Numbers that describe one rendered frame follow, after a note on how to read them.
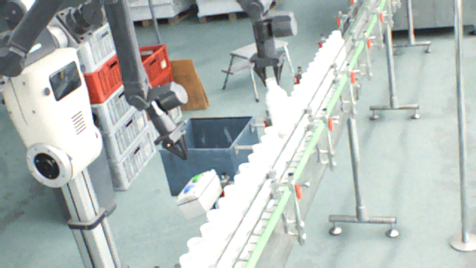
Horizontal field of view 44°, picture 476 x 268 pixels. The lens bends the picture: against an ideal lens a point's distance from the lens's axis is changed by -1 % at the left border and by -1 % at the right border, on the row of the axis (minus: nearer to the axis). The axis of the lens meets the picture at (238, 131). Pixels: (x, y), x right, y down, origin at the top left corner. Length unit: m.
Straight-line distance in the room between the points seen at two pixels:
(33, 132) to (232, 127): 0.99
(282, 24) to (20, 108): 0.81
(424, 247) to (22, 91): 2.17
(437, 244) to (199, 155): 1.45
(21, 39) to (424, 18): 5.16
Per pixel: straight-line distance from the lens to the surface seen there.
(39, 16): 1.54
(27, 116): 1.89
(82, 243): 2.15
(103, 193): 3.98
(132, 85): 1.62
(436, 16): 6.35
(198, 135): 2.69
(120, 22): 1.50
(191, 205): 1.70
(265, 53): 1.80
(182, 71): 5.25
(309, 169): 2.08
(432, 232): 3.36
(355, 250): 3.25
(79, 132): 1.95
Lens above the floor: 1.92
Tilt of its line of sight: 24 degrees down
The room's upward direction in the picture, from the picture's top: 11 degrees counter-clockwise
